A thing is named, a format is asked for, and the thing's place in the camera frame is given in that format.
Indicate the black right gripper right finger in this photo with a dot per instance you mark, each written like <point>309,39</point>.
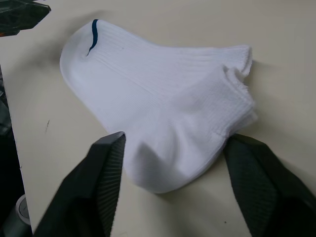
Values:
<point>271,192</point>

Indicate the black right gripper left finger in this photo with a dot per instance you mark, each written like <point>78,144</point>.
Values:
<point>81,187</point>

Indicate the grey round tape roll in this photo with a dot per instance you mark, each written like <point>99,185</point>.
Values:
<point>21,208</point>

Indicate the white sock with blue stripe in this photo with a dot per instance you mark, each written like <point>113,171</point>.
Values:
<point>138,106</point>
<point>229,55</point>

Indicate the dark glossy object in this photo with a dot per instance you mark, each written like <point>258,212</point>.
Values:
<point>19,14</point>

